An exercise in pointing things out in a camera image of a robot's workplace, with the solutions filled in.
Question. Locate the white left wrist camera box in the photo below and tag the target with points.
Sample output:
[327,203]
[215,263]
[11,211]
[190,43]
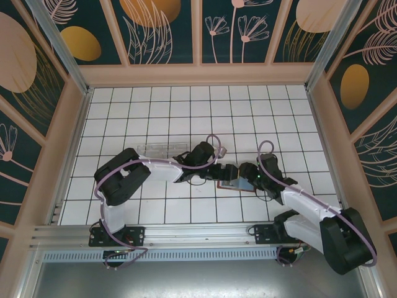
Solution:
[222,152]

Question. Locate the grey metal sheet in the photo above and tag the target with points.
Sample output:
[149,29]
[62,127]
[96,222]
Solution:
[201,279]

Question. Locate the clear acrylic organizer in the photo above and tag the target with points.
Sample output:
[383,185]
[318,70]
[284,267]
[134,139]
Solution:
[155,149]

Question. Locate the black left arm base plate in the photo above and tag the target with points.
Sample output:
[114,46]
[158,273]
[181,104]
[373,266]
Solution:
[136,236]

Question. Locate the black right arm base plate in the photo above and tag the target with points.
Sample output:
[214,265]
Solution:
[263,236]

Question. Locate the brown leather card holder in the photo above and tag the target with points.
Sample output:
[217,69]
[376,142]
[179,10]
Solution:
[242,184]

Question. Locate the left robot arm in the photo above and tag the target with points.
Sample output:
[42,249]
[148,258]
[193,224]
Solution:
[124,180]

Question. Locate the aluminium frame post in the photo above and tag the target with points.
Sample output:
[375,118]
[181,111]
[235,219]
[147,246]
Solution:
[66,54]
[324,46]

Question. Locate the aluminium mounting rail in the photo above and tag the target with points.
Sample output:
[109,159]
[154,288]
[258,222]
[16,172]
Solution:
[201,236]

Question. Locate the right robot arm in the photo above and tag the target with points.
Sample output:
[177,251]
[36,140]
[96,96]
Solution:
[347,248]

